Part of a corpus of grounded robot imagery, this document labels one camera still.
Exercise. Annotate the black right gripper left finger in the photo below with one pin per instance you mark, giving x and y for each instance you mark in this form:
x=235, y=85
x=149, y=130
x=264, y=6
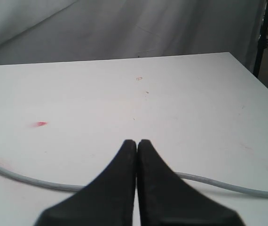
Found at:
x=107, y=201

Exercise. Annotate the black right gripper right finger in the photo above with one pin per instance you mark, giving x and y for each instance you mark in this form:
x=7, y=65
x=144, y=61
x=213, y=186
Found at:
x=166, y=200

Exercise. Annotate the grey backdrop cloth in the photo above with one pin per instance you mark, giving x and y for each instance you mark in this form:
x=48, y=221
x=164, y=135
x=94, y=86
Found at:
x=38, y=31

